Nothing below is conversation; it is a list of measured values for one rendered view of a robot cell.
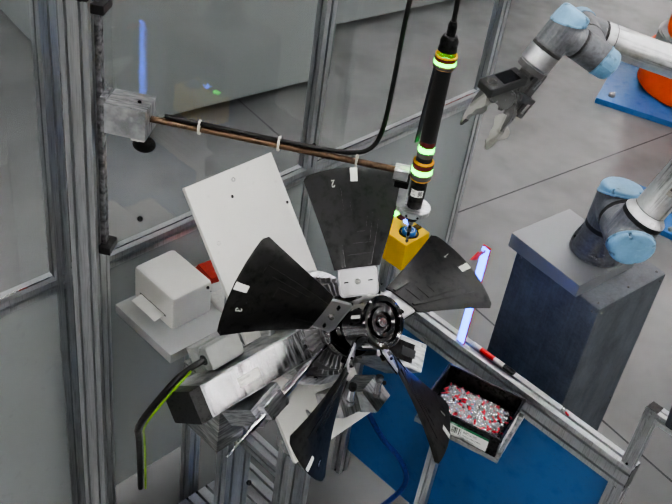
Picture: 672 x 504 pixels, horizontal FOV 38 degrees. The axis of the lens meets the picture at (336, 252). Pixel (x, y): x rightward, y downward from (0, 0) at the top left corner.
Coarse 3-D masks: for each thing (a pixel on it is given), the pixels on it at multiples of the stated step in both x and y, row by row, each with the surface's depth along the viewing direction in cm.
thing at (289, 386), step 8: (320, 352) 218; (312, 360) 217; (304, 368) 215; (296, 376) 213; (288, 384) 212; (296, 384) 213; (288, 392) 211; (264, 416) 207; (256, 424) 206; (248, 432) 205; (240, 440) 204
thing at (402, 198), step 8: (400, 176) 201; (408, 176) 203; (400, 184) 201; (408, 184) 201; (400, 192) 203; (400, 200) 204; (424, 200) 208; (400, 208) 205; (408, 208) 205; (424, 208) 206; (408, 216) 204; (416, 216) 204; (424, 216) 204
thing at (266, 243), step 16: (272, 240) 197; (256, 256) 197; (272, 256) 198; (288, 256) 200; (240, 272) 196; (256, 272) 198; (272, 272) 199; (288, 272) 201; (304, 272) 202; (256, 288) 199; (272, 288) 201; (288, 288) 202; (304, 288) 204; (320, 288) 206; (240, 304) 199; (256, 304) 201; (272, 304) 203; (288, 304) 205; (304, 304) 206; (320, 304) 208; (224, 320) 199; (240, 320) 202; (256, 320) 204; (272, 320) 206; (288, 320) 208; (304, 320) 210
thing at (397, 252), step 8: (392, 224) 267; (400, 224) 267; (392, 232) 264; (400, 232) 264; (416, 232) 265; (424, 232) 266; (392, 240) 263; (400, 240) 262; (408, 240) 262; (416, 240) 263; (424, 240) 266; (392, 248) 264; (400, 248) 262; (408, 248) 262; (416, 248) 265; (384, 256) 268; (392, 256) 266; (400, 256) 263; (408, 256) 264; (392, 264) 267; (400, 264) 264
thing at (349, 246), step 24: (336, 168) 221; (360, 168) 221; (312, 192) 220; (336, 192) 220; (360, 192) 220; (384, 192) 221; (336, 216) 220; (360, 216) 219; (384, 216) 219; (336, 240) 219; (360, 240) 218; (384, 240) 218; (336, 264) 219; (360, 264) 218
